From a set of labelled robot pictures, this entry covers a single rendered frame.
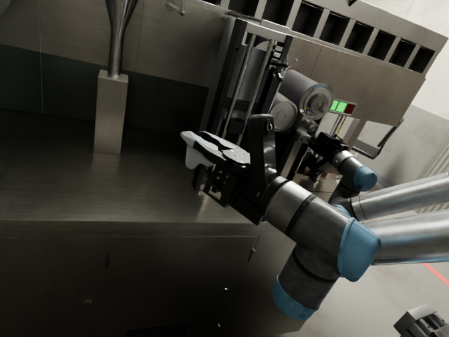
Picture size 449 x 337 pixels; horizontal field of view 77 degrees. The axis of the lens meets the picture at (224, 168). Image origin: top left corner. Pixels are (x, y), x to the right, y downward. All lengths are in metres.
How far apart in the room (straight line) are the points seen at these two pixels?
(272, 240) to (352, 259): 0.68
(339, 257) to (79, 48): 1.12
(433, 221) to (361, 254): 0.15
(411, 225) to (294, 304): 0.22
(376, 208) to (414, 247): 0.39
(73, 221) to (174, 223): 0.26
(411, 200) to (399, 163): 3.50
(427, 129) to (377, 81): 2.56
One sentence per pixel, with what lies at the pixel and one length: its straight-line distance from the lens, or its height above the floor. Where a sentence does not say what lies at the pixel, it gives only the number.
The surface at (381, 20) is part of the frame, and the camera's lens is 1.67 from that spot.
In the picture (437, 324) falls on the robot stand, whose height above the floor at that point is 0.76.
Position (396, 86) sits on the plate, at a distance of 1.88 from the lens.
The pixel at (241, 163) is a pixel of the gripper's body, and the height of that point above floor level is 1.25.
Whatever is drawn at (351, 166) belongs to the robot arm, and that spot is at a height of 1.13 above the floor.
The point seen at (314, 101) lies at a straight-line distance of 1.12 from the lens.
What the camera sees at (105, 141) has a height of 0.95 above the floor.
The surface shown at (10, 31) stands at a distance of 0.97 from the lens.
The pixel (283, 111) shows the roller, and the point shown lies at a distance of 1.09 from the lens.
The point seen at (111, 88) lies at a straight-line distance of 1.00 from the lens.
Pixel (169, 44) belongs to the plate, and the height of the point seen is 1.28.
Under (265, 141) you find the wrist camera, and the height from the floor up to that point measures 1.30.
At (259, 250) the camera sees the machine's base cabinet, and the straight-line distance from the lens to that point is 1.08.
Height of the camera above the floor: 1.45
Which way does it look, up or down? 28 degrees down
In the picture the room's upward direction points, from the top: 18 degrees clockwise
